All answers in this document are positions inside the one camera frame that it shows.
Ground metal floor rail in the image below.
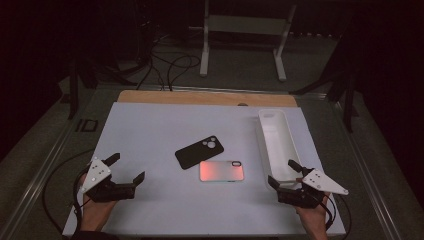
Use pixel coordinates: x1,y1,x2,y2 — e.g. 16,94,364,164
0,89,98,240
331,98,403,240

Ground person's right hand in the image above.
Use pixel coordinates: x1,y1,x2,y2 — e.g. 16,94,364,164
294,191,332,240

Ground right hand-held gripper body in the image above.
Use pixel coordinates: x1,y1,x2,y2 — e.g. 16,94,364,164
277,166,350,210

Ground white plastic bin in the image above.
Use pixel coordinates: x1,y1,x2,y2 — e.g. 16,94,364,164
255,108,303,192

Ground person's left hand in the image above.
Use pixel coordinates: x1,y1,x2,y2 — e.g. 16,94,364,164
79,191,118,232

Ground white metal stand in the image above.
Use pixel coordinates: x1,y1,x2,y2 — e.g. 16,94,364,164
199,0,298,83

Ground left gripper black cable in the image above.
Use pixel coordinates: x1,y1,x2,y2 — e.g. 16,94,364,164
41,148,98,236

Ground black stand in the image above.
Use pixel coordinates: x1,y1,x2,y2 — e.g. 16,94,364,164
293,19,361,134
68,56,99,120

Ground black floor cables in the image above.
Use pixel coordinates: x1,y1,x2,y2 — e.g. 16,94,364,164
136,49,202,92

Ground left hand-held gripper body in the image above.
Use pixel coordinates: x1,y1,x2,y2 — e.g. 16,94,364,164
80,157,138,203

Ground black phone case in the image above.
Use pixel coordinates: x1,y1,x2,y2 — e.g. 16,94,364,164
174,135,225,171

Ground white board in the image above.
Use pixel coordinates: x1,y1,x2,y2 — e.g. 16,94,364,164
62,101,347,237

